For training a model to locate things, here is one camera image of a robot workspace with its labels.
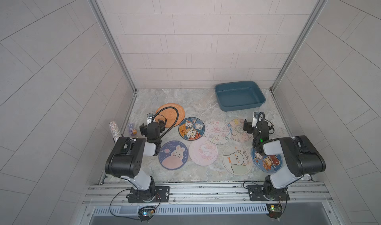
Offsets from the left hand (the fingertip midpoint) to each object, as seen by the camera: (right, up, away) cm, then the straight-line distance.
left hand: (154, 118), depth 94 cm
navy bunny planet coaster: (+14, -20, -9) cm, 26 cm away
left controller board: (+5, -38, -30) cm, 48 cm away
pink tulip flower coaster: (+53, -6, +1) cm, 53 cm away
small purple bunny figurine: (-12, -7, -5) cm, 14 cm away
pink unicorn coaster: (+31, -18, -9) cm, 37 cm away
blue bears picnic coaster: (+24, -7, 0) cm, 25 cm away
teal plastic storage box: (+57, +16, +18) cm, 62 cm away
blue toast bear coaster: (+67, -23, -13) cm, 72 cm away
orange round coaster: (+13, +4, -16) cm, 21 cm away
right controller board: (+64, -39, -26) cm, 80 cm away
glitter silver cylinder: (-11, -3, -24) cm, 27 cm away
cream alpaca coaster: (+50, -22, -11) cm, 56 cm away
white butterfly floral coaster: (+41, -9, 0) cm, 42 cm away
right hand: (+64, +1, +1) cm, 64 cm away
